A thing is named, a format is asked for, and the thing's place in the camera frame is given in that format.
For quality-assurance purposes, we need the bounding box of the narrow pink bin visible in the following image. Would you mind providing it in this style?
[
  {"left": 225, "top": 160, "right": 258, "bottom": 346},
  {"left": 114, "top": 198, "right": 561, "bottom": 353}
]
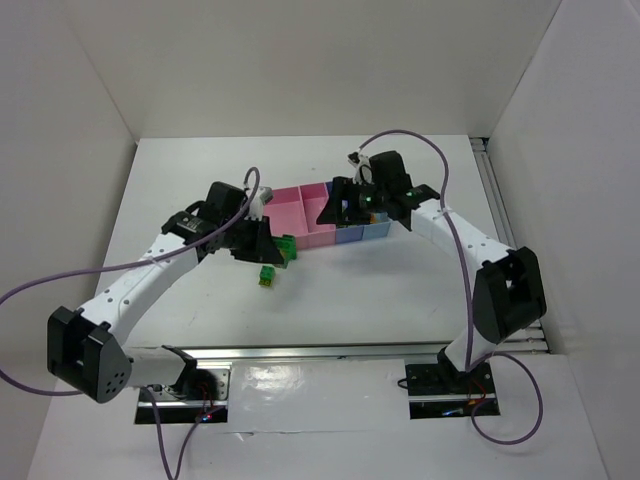
[{"left": 299, "top": 183, "right": 336, "bottom": 250}]

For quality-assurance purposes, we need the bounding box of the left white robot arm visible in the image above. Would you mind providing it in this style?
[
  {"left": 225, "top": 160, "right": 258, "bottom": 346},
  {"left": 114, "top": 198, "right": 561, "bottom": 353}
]
[{"left": 47, "top": 182, "right": 284, "bottom": 404}]

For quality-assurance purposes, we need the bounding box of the light blue bin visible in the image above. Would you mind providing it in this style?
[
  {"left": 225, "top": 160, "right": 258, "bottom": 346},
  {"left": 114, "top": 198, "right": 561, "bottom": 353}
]
[{"left": 362, "top": 218, "right": 391, "bottom": 241}]

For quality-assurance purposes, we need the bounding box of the aluminium front rail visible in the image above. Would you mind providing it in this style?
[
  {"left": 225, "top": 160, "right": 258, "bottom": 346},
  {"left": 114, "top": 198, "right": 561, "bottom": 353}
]
[{"left": 180, "top": 342, "right": 446, "bottom": 362}]

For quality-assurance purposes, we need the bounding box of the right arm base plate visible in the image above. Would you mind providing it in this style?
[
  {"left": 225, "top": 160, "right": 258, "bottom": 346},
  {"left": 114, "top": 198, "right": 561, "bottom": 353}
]
[{"left": 397, "top": 363, "right": 500, "bottom": 420}]

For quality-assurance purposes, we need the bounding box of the long green lego brick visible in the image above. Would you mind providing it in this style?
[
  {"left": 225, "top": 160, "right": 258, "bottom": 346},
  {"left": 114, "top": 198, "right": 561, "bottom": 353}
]
[{"left": 272, "top": 235, "right": 297, "bottom": 253}]

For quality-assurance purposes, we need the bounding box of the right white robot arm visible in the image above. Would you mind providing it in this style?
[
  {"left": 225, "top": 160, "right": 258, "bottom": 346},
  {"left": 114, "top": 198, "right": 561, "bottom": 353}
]
[{"left": 316, "top": 151, "right": 547, "bottom": 383}]

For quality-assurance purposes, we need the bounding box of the large pink bin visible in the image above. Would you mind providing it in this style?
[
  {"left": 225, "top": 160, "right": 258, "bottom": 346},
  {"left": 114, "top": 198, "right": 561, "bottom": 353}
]
[{"left": 264, "top": 187, "right": 309, "bottom": 250}]

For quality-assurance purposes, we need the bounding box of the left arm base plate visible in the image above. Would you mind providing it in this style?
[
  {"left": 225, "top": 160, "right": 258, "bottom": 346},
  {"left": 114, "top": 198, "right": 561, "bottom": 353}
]
[{"left": 134, "top": 363, "right": 231, "bottom": 425}]

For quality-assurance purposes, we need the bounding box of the green square lego brick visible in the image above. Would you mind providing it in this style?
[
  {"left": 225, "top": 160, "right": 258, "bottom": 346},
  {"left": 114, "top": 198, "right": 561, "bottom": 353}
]
[{"left": 259, "top": 265, "right": 276, "bottom": 282}]

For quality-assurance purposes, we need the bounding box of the aluminium side rail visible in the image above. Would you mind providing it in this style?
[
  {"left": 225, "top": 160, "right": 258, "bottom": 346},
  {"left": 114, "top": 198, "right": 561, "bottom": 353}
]
[{"left": 470, "top": 138, "right": 547, "bottom": 342}]

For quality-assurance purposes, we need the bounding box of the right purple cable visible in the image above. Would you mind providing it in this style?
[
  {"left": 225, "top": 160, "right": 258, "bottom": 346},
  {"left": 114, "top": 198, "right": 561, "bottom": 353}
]
[{"left": 357, "top": 130, "right": 545, "bottom": 445}]

